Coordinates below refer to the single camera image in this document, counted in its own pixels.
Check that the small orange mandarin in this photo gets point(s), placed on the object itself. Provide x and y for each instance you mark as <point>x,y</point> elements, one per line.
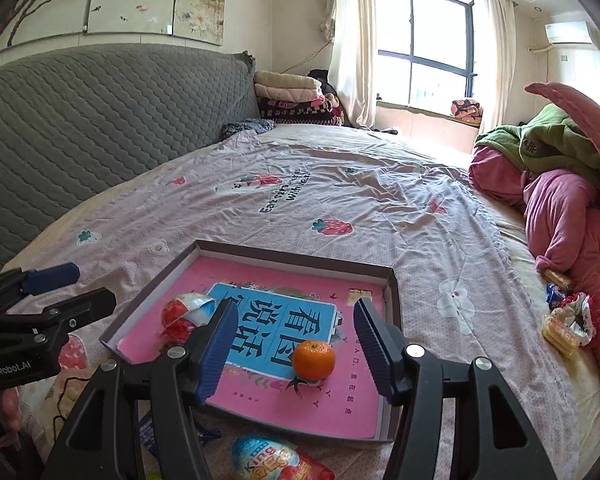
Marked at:
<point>314,359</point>

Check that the orange biscuit packet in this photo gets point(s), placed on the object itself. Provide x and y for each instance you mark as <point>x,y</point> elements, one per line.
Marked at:
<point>557,278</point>

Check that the green jacket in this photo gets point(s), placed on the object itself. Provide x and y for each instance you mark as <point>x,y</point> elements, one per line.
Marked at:
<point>545,135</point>

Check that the dark checkered folded blanket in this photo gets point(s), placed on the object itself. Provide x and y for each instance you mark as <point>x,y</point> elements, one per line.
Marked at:
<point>300,112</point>

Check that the large toy egg packet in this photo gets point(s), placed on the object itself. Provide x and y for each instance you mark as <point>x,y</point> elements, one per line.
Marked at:
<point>265,460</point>

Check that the pink quilted blanket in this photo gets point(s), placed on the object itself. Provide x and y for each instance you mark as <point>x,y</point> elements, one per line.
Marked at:
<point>580,110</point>

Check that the small patterned folded blanket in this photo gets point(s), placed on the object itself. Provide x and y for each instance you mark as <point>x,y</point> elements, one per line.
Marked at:
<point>466,110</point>

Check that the grey quilted headboard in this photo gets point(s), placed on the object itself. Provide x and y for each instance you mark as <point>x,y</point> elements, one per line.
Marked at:
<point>105,125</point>

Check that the pink fleece garment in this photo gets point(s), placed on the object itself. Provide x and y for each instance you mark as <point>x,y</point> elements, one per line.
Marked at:
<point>560,210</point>

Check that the small blue snack packet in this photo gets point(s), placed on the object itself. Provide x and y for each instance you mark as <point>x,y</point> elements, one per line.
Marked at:
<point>553,297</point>

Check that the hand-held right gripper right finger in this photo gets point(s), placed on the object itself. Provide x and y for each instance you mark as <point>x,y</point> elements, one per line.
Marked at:
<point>375,345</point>

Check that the cream curtain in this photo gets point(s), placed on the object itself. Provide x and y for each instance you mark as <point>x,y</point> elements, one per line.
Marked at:
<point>350,45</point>
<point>497,60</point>

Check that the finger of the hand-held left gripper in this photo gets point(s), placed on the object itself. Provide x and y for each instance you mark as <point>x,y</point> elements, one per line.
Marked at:
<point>80,305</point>
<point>50,277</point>

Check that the clear wafer biscuit packet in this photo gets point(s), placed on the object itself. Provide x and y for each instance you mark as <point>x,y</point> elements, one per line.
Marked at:
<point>562,332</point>

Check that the cream folded blanket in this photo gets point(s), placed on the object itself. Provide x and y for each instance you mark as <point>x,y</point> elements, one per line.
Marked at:
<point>285,85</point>

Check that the black cloth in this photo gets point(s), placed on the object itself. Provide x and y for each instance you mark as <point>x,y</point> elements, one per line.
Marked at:
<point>320,80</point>

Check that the black framed window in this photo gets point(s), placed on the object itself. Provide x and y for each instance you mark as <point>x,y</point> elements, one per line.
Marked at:
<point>467,35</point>

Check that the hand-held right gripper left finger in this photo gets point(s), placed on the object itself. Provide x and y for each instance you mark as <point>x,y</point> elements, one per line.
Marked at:
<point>219,350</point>

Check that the small red toy egg packet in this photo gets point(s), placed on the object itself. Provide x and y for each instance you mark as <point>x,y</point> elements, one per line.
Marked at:
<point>182,317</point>

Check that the white air conditioner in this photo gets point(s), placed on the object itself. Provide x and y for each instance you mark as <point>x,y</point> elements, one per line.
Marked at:
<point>567,35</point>

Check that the grey cardboard box tray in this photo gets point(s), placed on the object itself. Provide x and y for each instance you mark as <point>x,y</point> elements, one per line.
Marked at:
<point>300,255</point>

